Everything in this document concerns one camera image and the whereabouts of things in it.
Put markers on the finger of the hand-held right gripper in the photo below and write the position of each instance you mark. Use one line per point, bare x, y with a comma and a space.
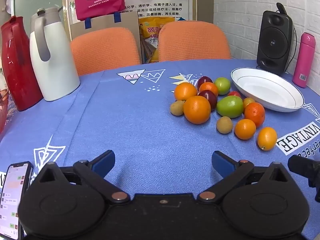
303, 166

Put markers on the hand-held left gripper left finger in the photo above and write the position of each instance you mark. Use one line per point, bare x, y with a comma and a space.
103, 158

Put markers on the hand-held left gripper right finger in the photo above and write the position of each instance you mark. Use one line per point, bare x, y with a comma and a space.
221, 161

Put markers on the small brown round fruit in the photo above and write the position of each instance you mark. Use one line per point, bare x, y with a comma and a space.
224, 125
177, 108

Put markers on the small orange citrus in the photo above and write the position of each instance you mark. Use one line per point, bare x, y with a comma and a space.
245, 129

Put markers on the small yellow-orange citrus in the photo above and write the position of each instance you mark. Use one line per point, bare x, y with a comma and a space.
267, 138

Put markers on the large green apple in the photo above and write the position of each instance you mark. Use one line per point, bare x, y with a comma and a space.
229, 106

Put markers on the large orange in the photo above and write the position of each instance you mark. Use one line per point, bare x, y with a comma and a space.
196, 110
185, 91

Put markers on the reddish tangerine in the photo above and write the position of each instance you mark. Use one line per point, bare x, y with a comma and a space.
254, 114

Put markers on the dark red plum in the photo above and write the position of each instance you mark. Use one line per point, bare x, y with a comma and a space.
211, 100
203, 80

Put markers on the yellow-red tomato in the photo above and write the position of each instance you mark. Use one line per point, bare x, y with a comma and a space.
248, 101

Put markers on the red tomato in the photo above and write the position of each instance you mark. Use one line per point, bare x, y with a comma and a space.
234, 94

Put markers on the small green apple back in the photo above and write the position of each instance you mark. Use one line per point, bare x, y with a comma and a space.
222, 85

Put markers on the white plate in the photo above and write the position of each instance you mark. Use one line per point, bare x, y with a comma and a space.
267, 90

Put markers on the blue printed tablecloth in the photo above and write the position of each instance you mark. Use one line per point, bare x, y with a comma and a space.
125, 120

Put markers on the smartphone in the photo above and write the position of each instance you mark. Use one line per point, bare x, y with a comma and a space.
12, 200

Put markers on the white thermos jug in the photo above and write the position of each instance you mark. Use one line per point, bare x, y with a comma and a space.
60, 67

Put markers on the pink bottle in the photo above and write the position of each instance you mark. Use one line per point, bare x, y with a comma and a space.
303, 60

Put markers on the orange chair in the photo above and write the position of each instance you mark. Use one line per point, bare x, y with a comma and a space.
192, 42
105, 50

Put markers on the red translucent bowl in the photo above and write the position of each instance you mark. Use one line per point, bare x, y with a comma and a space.
3, 110

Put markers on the red thermos jug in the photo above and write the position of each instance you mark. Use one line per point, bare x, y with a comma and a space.
17, 67

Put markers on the black speaker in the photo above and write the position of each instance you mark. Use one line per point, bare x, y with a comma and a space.
273, 42

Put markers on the yellow plastic packet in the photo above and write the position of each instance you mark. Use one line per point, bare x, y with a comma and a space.
150, 30

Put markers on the magenta tote bag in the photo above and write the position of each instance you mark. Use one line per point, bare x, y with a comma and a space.
100, 0

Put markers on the white text wall poster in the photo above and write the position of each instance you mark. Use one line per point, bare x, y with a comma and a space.
160, 2

